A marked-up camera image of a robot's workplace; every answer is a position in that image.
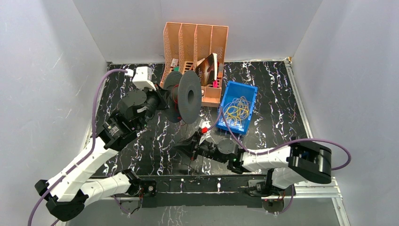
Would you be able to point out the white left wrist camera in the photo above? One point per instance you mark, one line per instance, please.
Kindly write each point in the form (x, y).
(143, 78)

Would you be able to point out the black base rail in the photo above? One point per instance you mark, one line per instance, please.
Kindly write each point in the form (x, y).
(212, 190)

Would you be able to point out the blue plastic bin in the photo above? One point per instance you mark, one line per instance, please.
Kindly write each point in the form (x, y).
(237, 107)

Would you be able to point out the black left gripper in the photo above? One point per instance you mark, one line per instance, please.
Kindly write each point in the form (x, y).
(163, 99)

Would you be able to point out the pink desk organizer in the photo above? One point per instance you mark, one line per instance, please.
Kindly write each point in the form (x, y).
(185, 45)

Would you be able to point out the dark book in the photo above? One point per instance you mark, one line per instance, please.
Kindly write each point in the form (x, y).
(207, 70)

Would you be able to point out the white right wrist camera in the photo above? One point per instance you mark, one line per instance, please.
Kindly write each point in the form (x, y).
(204, 126)

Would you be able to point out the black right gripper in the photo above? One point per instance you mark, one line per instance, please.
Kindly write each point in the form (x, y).
(192, 149)

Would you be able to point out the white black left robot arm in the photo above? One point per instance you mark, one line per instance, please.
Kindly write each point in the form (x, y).
(69, 192)

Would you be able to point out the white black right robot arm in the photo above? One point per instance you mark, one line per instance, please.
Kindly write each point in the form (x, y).
(293, 163)

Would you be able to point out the grey filament spool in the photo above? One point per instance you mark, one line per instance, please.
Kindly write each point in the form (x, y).
(189, 96)

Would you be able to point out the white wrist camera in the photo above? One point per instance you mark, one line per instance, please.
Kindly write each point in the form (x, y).
(143, 78)
(204, 126)

